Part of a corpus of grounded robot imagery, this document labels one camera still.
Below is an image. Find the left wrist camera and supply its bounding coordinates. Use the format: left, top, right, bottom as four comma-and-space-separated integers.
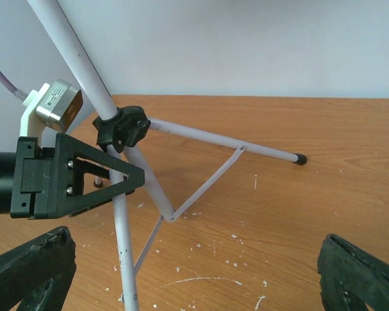
19, 79, 84, 139

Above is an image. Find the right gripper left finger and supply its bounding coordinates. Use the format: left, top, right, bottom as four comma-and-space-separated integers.
0, 226, 77, 310

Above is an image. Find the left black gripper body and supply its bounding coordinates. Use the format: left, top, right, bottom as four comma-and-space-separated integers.
10, 137, 57, 220

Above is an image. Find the white perforated music stand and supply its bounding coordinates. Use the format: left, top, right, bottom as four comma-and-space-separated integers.
29, 1, 307, 310

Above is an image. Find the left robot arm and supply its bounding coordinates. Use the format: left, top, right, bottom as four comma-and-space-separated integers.
0, 133, 145, 220

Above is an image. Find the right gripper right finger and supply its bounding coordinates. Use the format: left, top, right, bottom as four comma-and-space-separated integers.
317, 234, 389, 310

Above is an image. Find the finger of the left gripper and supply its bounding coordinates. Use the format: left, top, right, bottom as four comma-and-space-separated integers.
47, 133, 145, 219

